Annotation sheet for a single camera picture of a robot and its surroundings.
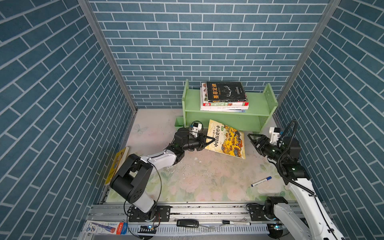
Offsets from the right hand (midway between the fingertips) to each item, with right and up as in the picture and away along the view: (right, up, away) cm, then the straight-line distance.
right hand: (248, 136), depth 73 cm
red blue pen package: (-65, -43, -4) cm, 78 cm away
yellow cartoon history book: (-8, -3, +9) cm, 13 cm away
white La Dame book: (-13, +15, +9) cm, 22 cm away
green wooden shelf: (+4, +13, +10) cm, 17 cm away
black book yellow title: (-10, +24, +9) cm, 27 cm away
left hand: (-16, -3, +4) cm, 17 cm away
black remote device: (-30, -44, +2) cm, 54 cm away
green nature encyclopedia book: (-21, +17, +6) cm, 27 cm away
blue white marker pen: (+11, -27, +11) cm, 31 cm away
